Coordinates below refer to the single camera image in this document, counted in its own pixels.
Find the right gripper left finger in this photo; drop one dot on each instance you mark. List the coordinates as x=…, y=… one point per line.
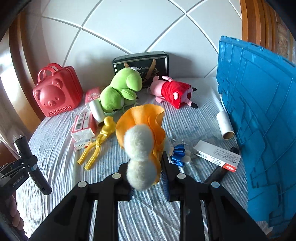
x=71, y=218

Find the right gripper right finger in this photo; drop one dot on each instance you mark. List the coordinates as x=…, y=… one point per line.
x=208, y=205

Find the black cylinder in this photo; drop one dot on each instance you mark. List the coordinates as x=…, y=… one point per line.
x=30, y=162
x=218, y=174

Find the white bear orange dress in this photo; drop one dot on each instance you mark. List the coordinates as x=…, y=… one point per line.
x=140, y=134

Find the person left hand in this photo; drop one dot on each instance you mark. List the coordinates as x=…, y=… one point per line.
x=17, y=221

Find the white red medicine box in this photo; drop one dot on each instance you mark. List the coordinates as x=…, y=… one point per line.
x=219, y=156

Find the blue striped bed cover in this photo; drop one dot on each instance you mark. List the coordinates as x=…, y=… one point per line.
x=148, y=215

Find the white bear blue dress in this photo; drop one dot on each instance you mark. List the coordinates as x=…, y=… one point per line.
x=179, y=155

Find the red white carton box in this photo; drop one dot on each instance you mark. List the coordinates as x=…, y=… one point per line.
x=83, y=130

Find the white lint roll right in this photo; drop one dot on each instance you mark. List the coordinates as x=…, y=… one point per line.
x=225, y=126

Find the white lint roll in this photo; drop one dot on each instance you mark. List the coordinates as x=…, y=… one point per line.
x=225, y=126
x=97, y=111

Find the red bear suitcase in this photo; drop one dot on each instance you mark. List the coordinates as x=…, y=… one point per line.
x=57, y=90

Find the yellow plastic clip toy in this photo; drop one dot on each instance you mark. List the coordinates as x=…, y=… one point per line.
x=105, y=132

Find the white lint roll left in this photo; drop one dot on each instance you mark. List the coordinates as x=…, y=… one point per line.
x=97, y=111

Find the pink tissue pack back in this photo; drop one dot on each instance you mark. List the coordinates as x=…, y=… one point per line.
x=92, y=94

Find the blue plastic crate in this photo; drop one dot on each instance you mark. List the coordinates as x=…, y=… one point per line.
x=258, y=91

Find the pink pig plush red dress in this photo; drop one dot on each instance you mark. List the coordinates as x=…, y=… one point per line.
x=174, y=92

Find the green frog plush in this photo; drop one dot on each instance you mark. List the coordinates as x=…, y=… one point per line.
x=122, y=91

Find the black gift box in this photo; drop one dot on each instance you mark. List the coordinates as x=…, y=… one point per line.
x=149, y=64

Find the wooden door frame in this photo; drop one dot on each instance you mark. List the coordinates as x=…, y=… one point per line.
x=262, y=25

